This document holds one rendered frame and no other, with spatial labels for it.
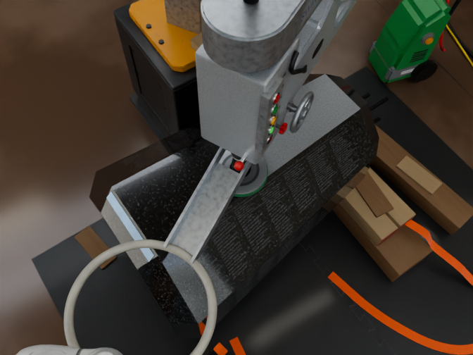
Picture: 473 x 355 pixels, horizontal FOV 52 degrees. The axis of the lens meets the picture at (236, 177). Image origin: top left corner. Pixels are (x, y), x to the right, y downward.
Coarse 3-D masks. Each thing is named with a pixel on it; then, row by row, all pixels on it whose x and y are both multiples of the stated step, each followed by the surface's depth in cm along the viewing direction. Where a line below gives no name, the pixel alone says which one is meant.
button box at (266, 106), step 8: (280, 80) 127; (272, 88) 126; (280, 88) 129; (264, 96) 125; (272, 96) 126; (280, 96) 134; (264, 104) 127; (272, 104) 130; (264, 112) 130; (264, 120) 133; (264, 128) 136; (256, 136) 142; (264, 136) 140; (272, 136) 150; (256, 144) 146; (264, 144) 145
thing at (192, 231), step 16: (208, 176) 173; (224, 176) 175; (240, 176) 169; (208, 192) 174; (224, 192) 173; (192, 208) 173; (208, 208) 172; (224, 208) 169; (176, 224) 168; (192, 224) 172; (208, 224) 171; (176, 240) 171; (192, 240) 170; (192, 256) 165
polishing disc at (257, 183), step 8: (224, 160) 192; (264, 160) 192; (256, 168) 190; (264, 168) 190; (248, 176) 189; (256, 176) 189; (264, 176) 189; (248, 184) 187; (256, 184) 187; (240, 192) 185; (248, 192) 186
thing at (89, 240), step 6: (84, 228) 266; (90, 228) 266; (78, 234) 265; (84, 234) 265; (90, 234) 265; (96, 234) 265; (78, 240) 263; (84, 240) 263; (90, 240) 263; (96, 240) 263; (102, 240) 263; (84, 246) 261; (90, 246) 262; (96, 246) 262; (102, 246) 262; (90, 252) 260; (96, 252) 260; (102, 252) 260; (114, 258) 259; (102, 264) 257
